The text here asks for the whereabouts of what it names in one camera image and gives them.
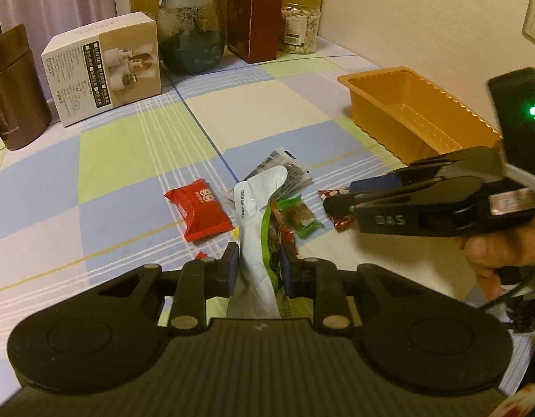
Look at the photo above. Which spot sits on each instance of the brown metal thermos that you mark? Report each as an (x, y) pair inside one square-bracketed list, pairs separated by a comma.
[(15, 91)]

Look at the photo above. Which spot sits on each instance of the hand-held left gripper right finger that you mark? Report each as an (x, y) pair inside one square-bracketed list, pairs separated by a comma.
[(288, 271)]

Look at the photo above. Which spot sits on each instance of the dark red open carton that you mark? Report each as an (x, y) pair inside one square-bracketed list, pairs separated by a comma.
[(261, 30)]

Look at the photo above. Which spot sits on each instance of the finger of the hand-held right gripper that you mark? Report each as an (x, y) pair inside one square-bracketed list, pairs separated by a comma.
[(376, 182), (406, 202)]

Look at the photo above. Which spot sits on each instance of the white printed cardboard box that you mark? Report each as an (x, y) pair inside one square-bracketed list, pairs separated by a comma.
[(76, 74)]

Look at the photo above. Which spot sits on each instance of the grey clear snack packet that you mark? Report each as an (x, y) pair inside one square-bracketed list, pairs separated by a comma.
[(294, 173)]

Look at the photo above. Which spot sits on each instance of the clear plastic peanut jar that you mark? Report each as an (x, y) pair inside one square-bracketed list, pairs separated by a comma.
[(300, 26)]

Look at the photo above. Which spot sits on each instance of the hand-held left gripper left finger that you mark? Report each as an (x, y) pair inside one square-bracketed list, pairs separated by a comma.
[(227, 271)]

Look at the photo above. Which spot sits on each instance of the person's right hand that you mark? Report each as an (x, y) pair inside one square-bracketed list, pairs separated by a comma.
[(482, 256)]

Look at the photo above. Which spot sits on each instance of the round green glass jar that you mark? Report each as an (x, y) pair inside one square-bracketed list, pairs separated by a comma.
[(191, 34)]

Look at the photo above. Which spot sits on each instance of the orange plastic tray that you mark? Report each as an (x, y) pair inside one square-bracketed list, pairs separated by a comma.
[(406, 104)]

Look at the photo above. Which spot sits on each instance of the tiny red wrapper piece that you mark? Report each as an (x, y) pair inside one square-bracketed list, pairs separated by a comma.
[(201, 256)]

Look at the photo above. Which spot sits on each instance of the small dark red candy packet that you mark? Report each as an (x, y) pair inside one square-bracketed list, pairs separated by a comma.
[(342, 224)]

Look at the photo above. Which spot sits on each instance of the green candy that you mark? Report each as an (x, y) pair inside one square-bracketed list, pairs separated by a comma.
[(303, 219)]

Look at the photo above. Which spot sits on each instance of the white and green snack bag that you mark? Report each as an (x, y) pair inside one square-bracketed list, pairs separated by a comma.
[(254, 252)]

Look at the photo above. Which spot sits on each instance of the red snack packet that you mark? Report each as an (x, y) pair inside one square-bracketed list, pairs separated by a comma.
[(202, 210)]

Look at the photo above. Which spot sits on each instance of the checked tablecloth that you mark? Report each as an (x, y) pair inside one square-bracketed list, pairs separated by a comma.
[(133, 160)]

